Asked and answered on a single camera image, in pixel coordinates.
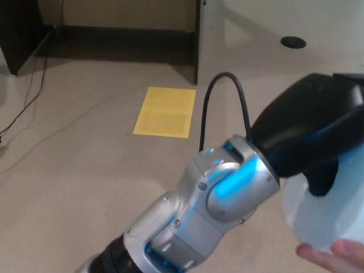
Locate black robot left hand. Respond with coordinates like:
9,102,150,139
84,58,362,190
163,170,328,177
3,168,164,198
250,73,364,197

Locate person's bare hand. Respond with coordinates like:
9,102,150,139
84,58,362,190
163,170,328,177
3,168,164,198
295,239,364,273

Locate white toilet paper roll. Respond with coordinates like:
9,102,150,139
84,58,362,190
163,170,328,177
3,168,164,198
281,129,364,255

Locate black round floor grommet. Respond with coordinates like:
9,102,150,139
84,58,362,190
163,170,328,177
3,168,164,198
280,36,307,48

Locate yellow paper sheet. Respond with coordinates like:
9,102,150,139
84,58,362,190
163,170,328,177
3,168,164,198
133,86,197,139

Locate dark brown wooden desk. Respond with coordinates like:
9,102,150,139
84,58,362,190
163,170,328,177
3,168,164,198
0,0,206,85

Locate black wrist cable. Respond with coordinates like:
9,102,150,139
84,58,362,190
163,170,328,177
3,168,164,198
198,73,254,151

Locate thin grey floor cable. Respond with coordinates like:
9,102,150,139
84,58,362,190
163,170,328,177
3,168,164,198
0,87,149,173

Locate black power cable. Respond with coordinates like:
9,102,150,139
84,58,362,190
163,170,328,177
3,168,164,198
0,25,57,137

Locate thin dark cable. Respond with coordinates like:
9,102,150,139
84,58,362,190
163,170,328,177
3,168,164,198
22,27,56,129

